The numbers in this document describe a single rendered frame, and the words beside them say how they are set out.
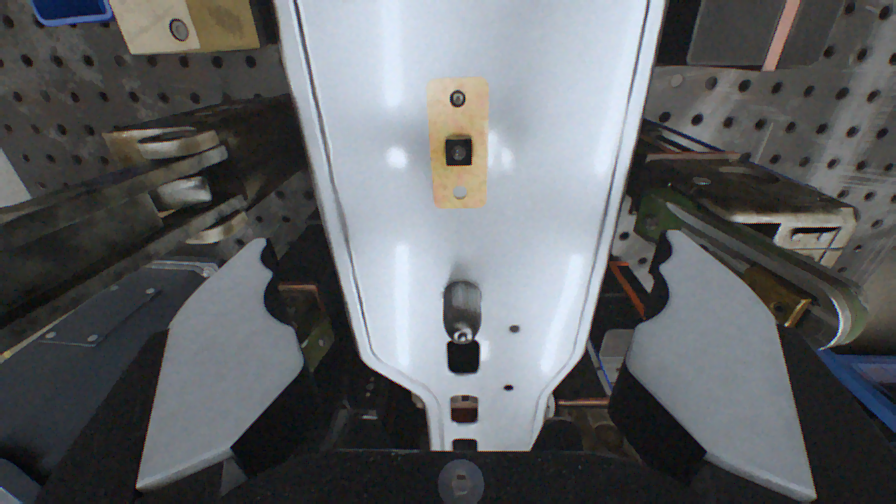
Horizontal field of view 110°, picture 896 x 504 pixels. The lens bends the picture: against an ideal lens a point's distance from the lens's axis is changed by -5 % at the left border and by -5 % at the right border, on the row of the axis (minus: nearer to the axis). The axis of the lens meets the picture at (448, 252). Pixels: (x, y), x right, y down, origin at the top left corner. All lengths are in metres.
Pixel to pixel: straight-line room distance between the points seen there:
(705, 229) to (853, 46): 0.53
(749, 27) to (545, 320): 0.24
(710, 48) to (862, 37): 0.48
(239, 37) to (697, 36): 0.26
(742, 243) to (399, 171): 0.21
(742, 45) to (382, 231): 0.27
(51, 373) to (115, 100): 0.40
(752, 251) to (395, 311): 0.25
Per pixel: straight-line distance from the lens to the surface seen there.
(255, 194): 0.25
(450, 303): 0.26
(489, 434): 0.45
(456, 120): 0.22
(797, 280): 0.23
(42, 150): 0.89
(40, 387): 0.67
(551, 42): 0.23
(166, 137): 0.21
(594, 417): 0.54
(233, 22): 0.22
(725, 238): 0.25
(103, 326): 0.72
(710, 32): 0.29
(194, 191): 0.21
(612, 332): 0.36
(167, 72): 0.68
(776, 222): 0.28
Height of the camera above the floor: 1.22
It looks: 58 degrees down
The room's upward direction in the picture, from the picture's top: 177 degrees counter-clockwise
